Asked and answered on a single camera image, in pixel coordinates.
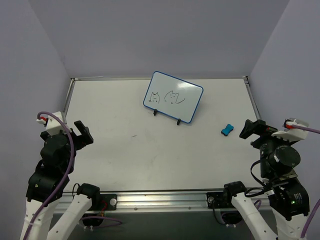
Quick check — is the metal whiteboard stand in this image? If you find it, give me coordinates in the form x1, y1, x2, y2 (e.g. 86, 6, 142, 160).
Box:
153, 109, 181, 126

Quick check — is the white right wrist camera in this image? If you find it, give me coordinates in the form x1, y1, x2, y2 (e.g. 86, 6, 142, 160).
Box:
271, 118, 309, 142

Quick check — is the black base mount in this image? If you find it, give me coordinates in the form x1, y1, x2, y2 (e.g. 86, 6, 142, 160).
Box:
98, 193, 118, 211
206, 191, 228, 209

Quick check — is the blue framed whiteboard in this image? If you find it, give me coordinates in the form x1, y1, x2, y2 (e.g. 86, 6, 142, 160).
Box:
143, 71, 204, 124

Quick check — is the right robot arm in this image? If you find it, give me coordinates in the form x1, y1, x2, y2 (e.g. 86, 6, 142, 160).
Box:
222, 118, 320, 240

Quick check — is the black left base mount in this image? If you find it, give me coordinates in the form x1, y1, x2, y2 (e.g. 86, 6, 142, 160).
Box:
98, 193, 118, 211

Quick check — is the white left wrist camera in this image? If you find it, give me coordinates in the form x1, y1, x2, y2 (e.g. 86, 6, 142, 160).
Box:
36, 111, 67, 136

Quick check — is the aluminium front rail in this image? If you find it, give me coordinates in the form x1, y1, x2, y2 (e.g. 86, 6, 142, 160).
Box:
53, 191, 273, 213

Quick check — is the blue black eraser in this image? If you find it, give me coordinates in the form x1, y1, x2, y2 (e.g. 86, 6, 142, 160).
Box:
221, 123, 234, 137

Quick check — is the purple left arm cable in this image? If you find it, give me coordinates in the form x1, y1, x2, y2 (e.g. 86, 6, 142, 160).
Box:
18, 111, 77, 240

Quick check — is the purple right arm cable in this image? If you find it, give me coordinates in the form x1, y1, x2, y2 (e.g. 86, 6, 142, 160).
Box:
291, 126, 320, 238

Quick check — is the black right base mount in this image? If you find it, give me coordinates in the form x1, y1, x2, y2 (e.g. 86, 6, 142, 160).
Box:
206, 191, 228, 209

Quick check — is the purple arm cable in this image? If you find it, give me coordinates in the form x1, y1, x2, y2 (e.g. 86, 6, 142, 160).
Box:
291, 126, 320, 238
18, 111, 77, 240

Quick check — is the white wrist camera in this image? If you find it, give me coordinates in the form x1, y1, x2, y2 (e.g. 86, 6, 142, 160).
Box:
271, 118, 309, 142
36, 111, 67, 136

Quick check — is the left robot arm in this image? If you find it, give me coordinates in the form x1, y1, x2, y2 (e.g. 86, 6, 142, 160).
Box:
20, 120, 102, 240

